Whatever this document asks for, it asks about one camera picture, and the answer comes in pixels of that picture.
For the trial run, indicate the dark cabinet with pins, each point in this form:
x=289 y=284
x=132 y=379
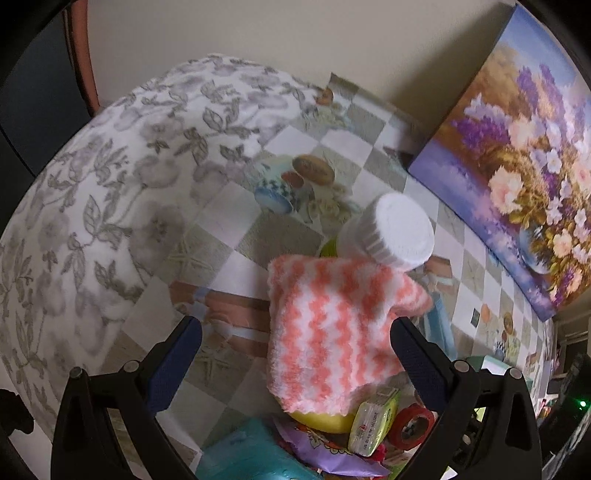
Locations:
x=37 y=92

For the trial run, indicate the pink white striped fluffy cloth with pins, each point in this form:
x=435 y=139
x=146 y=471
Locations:
x=332 y=323

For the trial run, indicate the black object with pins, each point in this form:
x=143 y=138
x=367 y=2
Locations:
x=14 y=410

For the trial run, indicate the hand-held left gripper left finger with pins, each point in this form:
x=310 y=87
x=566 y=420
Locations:
x=173 y=369

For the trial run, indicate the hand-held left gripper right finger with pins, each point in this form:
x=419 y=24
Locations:
x=418 y=364

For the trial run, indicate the floral canvas painting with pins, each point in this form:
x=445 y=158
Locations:
x=508 y=152

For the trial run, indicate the red tape roll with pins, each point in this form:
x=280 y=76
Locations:
x=418 y=413

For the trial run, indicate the checkered printed tablecloth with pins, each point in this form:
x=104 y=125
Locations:
x=295 y=143

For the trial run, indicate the purple snack packet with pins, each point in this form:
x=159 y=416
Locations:
x=314 y=443

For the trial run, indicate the white lid green label bottle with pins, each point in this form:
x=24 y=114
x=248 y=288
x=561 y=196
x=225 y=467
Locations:
x=401 y=230

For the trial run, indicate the teal plastic packet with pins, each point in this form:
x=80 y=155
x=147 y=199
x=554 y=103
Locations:
x=249 y=457

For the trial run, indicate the yellow green tissue pack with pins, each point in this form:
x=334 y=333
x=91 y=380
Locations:
x=371 y=424

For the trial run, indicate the teal box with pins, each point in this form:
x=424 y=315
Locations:
x=496 y=364

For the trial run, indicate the grey floral blanket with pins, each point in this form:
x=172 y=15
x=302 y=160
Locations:
x=92 y=207

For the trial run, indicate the orange wooden frame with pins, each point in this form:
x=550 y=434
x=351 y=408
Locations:
x=85 y=60

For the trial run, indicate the yellow round object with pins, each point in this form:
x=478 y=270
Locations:
x=323 y=421

